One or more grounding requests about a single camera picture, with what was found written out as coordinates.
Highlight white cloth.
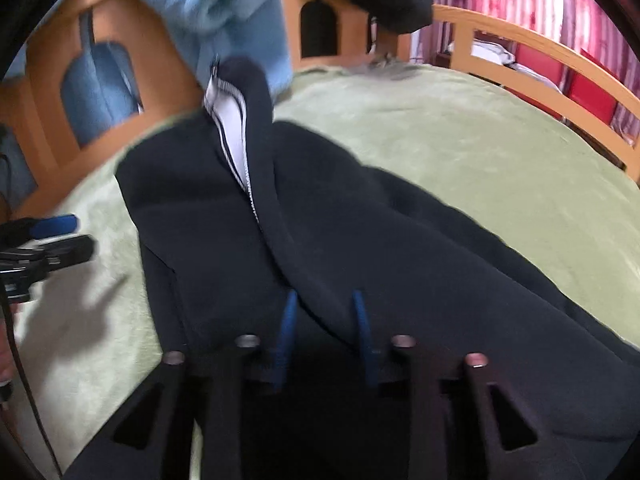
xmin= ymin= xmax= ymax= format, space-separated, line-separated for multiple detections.
xmin=450 ymin=37 xmax=516 ymax=66

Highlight light blue towel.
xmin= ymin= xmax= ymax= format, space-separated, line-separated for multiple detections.
xmin=97 ymin=0 xmax=296 ymax=96

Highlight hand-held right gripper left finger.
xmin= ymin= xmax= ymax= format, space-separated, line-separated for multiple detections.
xmin=65 ymin=290 xmax=301 ymax=480

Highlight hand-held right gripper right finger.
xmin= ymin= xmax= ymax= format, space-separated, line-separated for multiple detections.
xmin=350 ymin=290 xmax=601 ymax=480

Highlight green fleece blanket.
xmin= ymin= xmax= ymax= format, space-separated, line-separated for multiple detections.
xmin=0 ymin=62 xmax=640 ymax=480

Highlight wooden bed frame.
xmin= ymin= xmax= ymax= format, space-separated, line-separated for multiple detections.
xmin=0 ymin=0 xmax=640 ymax=221

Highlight red chair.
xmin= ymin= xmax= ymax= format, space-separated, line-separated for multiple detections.
xmin=512 ymin=42 xmax=566 ymax=96
xmin=567 ymin=50 xmax=621 ymax=126

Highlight black pants with white waistband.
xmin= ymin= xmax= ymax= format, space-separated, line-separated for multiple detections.
xmin=114 ymin=56 xmax=640 ymax=480

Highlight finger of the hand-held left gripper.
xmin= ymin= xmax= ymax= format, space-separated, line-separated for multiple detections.
xmin=30 ymin=234 xmax=97 ymax=268
xmin=10 ymin=214 xmax=80 ymax=241

